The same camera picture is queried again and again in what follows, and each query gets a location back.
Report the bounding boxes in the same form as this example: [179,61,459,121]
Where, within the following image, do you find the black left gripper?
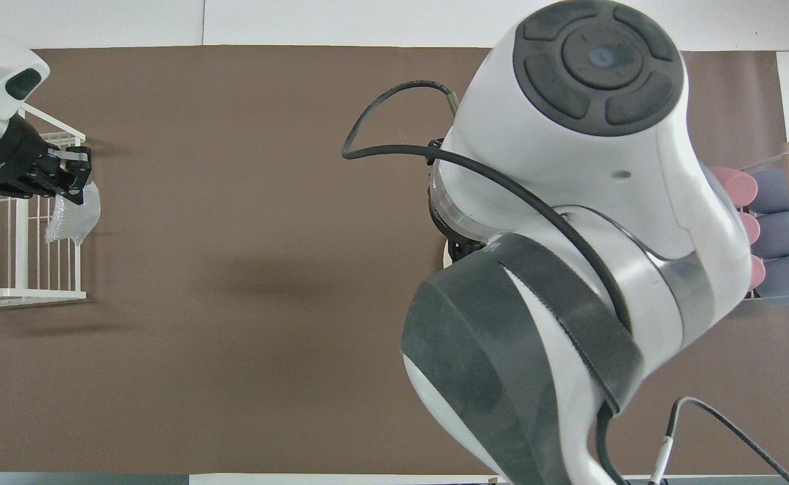
[0,113,93,206]

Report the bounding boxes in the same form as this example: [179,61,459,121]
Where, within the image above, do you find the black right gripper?
[427,189,497,263]

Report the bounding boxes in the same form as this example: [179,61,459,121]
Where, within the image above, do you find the clear plastic bag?
[45,182,102,246]

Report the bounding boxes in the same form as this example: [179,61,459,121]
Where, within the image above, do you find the brown table mat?
[0,46,789,476]

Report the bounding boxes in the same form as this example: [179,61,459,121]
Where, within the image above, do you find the white wire dish rack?
[0,101,87,308]

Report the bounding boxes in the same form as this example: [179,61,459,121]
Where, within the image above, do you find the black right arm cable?
[341,81,632,332]

